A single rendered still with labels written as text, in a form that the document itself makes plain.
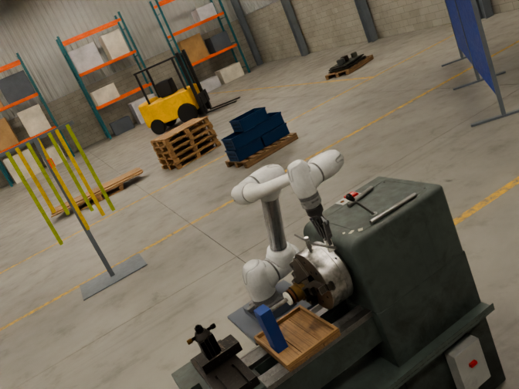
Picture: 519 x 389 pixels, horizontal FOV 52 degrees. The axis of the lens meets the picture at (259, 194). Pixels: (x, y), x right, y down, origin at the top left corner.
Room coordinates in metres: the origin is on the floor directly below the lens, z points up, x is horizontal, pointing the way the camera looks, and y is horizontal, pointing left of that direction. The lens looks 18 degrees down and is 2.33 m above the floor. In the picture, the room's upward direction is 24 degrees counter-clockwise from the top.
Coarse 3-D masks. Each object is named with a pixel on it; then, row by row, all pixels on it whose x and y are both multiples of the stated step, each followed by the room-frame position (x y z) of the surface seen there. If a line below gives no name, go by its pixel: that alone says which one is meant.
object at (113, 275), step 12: (72, 120) 6.81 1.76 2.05; (48, 132) 6.72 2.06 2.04; (24, 144) 6.62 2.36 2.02; (36, 144) 6.65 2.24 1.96; (0, 156) 6.53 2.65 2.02; (84, 228) 6.65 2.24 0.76; (108, 264) 6.66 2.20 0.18; (120, 264) 6.96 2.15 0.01; (132, 264) 6.76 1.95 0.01; (144, 264) 6.56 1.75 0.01; (108, 276) 6.70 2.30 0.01; (120, 276) 6.50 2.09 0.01; (84, 288) 6.66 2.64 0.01; (96, 288) 6.48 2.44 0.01
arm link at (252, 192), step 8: (328, 152) 2.24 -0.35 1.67; (336, 152) 2.24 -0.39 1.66; (312, 160) 2.24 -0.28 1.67; (320, 160) 2.19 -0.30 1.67; (328, 160) 2.19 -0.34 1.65; (336, 160) 2.21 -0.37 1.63; (328, 168) 2.17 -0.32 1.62; (336, 168) 2.20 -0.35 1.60; (280, 176) 2.41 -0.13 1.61; (328, 176) 2.18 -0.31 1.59; (248, 184) 2.55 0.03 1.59; (256, 184) 2.49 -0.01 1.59; (264, 184) 2.43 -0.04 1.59; (272, 184) 2.40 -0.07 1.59; (280, 184) 2.39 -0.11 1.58; (288, 184) 2.38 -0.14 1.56; (248, 192) 2.51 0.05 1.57; (256, 192) 2.46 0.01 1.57; (264, 192) 2.43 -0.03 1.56; (272, 192) 2.42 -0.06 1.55; (248, 200) 2.53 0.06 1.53; (256, 200) 2.53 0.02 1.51
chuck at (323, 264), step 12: (300, 252) 2.34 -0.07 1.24; (324, 252) 2.27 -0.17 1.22; (312, 264) 2.23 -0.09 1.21; (324, 264) 2.22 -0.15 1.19; (312, 276) 2.36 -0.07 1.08; (324, 276) 2.18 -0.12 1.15; (336, 276) 2.19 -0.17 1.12; (336, 288) 2.17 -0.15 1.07; (324, 300) 2.26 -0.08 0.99; (336, 300) 2.18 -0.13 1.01
